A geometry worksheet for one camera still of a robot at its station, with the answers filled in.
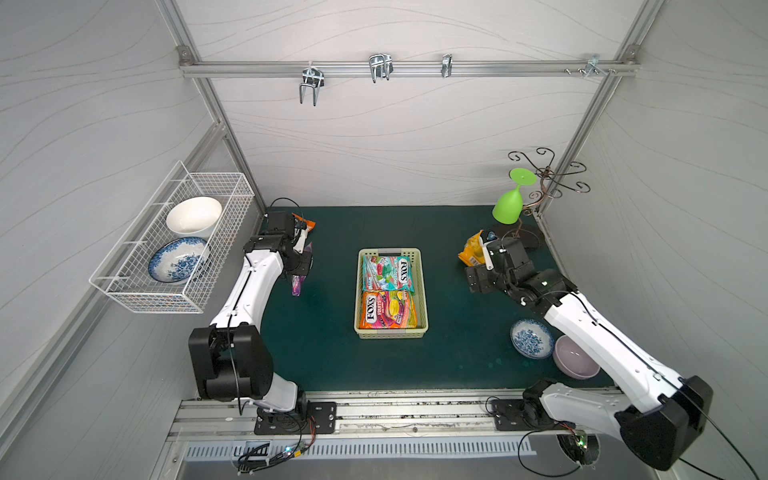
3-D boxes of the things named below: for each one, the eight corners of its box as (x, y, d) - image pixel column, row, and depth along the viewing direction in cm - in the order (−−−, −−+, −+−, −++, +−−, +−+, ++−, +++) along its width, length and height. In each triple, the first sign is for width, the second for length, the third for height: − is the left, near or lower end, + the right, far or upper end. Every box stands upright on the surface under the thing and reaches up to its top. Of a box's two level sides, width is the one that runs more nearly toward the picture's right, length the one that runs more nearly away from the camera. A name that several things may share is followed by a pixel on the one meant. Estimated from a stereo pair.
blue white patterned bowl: (516, 359, 84) (520, 355, 81) (507, 322, 91) (510, 318, 88) (554, 359, 84) (559, 355, 81) (542, 323, 91) (546, 318, 88)
